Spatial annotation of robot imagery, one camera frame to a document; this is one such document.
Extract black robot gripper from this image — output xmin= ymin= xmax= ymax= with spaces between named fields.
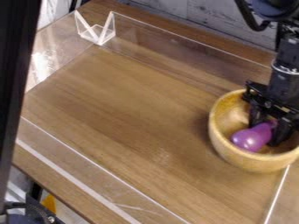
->
xmin=242 ymin=60 xmax=299 ymax=146

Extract purple toy eggplant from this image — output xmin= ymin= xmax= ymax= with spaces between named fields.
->
xmin=231 ymin=122 xmax=276 ymax=152

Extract brown wooden bowl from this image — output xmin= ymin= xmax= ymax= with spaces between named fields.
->
xmin=208 ymin=89 xmax=299 ymax=173

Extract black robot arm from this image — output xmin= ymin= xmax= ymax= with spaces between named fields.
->
xmin=234 ymin=0 xmax=299 ymax=146

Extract clear acrylic tray walls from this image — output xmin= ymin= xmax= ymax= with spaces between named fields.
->
xmin=13 ymin=10 xmax=299 ymax=224

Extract black clamp with screw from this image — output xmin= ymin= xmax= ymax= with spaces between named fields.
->
xmin=24 ymin=194 xmax=65 ymax=224

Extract clear acrylic corner bracket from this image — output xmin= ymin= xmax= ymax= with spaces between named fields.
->
xmin=73 ymin=11 xmax=116 ymax=46

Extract black cable lower left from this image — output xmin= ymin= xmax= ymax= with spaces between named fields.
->
xmin=1 ymin=201 xmax=31 ymax=224

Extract black aluminium frame post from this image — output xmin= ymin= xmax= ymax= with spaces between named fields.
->
xmin=0 ymin=0 xmax=43 ymax=214

